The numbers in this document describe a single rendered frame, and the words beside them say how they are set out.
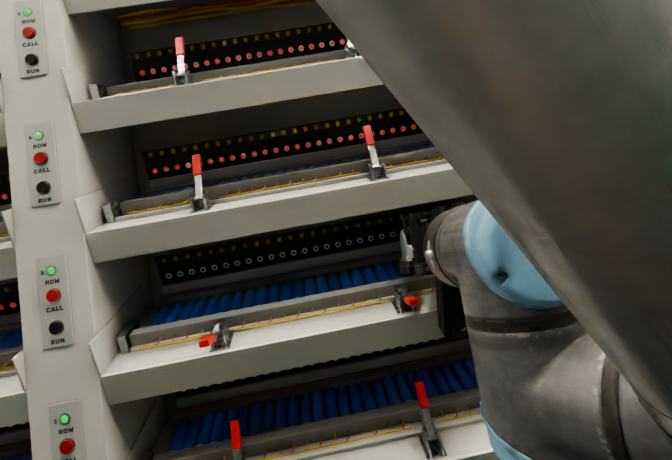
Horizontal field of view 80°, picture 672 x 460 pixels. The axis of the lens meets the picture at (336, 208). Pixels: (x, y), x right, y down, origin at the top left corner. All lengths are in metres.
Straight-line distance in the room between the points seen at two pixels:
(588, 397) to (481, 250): 0.11
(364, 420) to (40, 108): 0.66
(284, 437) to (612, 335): 0.55
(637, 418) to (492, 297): 0.11
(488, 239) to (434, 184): 0.31
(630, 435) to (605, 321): 0.14
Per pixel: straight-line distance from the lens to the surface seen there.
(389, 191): 0.59
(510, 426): 0.37
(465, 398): 0.70
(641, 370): 0.22
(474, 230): 0.32
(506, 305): 0.34
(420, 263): 0.54
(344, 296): 0.62
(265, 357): 0.60
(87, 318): 0.66
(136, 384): 0.65
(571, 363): 0.34
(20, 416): 0.74
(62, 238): 0.68
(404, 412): 0.68
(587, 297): 0.18
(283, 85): 0.64
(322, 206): 0.58
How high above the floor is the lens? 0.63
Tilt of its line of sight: 7 degrees up
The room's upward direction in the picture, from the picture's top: 11 degrees counter-clockwise
